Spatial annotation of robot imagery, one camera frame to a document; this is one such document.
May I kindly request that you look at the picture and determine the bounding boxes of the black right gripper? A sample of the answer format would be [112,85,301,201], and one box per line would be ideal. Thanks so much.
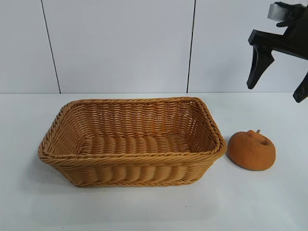
[246,14,308,104]

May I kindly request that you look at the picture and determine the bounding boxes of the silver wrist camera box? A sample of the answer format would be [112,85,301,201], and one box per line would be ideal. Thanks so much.
[267,3,289,20]

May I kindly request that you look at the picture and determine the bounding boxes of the orange fruit with stem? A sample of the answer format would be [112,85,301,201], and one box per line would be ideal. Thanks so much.
[227,129,276,171]

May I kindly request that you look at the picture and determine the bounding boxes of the tan woven wicker basket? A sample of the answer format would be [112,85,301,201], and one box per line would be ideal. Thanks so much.
[38,96,227,189]

